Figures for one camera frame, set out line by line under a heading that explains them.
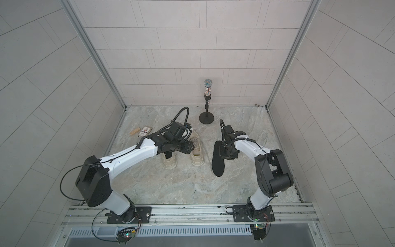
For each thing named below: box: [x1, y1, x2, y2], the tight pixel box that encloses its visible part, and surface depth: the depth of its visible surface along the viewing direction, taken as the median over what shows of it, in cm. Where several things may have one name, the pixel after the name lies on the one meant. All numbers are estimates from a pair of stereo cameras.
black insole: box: [211, 140, 225, 177], surface depth 88 cm
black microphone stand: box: [199, 93, 214, 125], surface depth 111 cm
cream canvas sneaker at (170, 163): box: [162, 151, 177, 170], surface depth 84 cm
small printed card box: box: [137, 125, 153, 138], surface depth 101 cm
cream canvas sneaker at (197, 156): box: [189, 130, 205, 167], surface depth 87 cm
